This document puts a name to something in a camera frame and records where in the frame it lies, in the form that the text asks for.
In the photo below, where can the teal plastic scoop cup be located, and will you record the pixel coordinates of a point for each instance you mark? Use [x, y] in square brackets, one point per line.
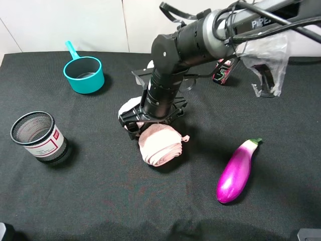
[85, 74]

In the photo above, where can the black tablecloth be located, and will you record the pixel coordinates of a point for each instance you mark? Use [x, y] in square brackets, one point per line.
[105, 191]

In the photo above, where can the clear plastic wrap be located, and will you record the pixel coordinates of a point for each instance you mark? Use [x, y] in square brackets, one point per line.
[268, 59]

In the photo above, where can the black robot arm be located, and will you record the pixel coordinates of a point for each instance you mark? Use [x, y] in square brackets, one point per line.
[203, 38]

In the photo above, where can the pink towel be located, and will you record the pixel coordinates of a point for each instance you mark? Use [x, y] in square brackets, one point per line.
[159, 143]

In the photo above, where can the black gum box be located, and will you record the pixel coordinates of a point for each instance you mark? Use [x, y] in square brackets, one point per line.
[224, 70]

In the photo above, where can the purple toy eggplant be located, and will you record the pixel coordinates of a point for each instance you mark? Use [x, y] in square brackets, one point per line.
[235, 176]

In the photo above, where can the black mesh pen holder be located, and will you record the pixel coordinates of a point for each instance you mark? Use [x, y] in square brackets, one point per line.
[38, 133]

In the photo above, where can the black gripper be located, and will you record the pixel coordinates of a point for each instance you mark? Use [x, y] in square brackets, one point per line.
[132, 115]

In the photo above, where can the grey object bottom right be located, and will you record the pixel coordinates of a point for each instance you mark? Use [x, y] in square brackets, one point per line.
[309, 234]

